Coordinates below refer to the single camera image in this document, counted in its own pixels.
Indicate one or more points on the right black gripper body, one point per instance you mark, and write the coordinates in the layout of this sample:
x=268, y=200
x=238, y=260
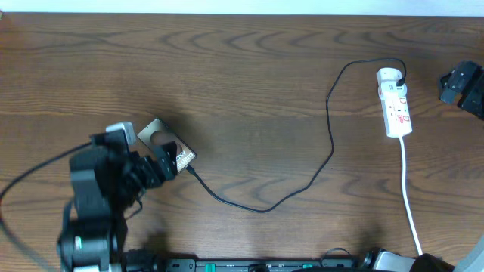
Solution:
x=474, y=102

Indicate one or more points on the white USB charger plug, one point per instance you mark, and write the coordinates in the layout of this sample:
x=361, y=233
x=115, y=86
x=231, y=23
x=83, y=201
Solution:
x=389, y=82

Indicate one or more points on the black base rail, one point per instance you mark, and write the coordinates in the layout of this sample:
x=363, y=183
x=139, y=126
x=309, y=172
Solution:
x=191, y=265

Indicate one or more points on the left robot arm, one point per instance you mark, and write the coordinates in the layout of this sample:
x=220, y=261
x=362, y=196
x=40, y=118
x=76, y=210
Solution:
x=95, y=238

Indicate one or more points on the white power strip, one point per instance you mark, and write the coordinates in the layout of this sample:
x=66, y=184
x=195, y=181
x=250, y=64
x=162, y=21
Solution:
x=395, y=109

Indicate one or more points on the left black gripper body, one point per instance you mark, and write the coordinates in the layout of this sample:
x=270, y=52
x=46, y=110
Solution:
x=140, y=171

